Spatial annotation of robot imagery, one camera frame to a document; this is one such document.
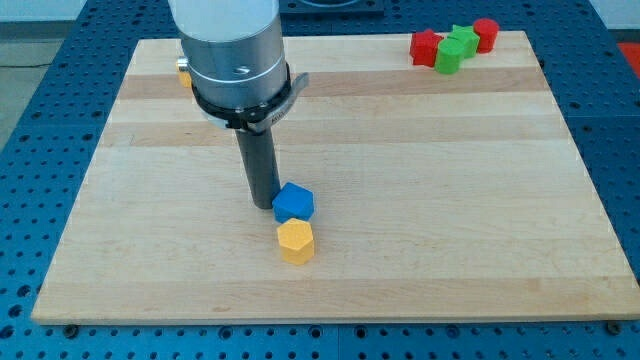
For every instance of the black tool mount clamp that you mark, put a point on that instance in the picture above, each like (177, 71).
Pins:
(259, 118)

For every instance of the blue cube block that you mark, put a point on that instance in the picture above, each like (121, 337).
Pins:
(293, 201)

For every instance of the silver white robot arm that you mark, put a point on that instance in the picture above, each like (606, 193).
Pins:
(234, 53)

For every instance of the green cylinder block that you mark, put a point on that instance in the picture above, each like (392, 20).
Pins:
(450, 54)

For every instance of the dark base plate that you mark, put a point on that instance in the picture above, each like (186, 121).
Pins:
(331, 7)

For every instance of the light wooden board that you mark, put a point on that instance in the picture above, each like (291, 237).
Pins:
(438, 198)

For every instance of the yellow hexagon block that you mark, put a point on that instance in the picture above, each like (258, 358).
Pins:
(296, 241)

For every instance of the red cylinder block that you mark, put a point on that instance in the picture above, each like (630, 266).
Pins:
(487, 30)

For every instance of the green star block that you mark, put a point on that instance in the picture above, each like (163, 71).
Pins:
(468, 37)

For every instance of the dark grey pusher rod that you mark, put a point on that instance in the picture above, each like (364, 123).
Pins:
(260, 164)

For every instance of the yellow heart block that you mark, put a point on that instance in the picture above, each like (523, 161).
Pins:
(182, 67)

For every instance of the red star block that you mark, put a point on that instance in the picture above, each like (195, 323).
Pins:
(424, 47)

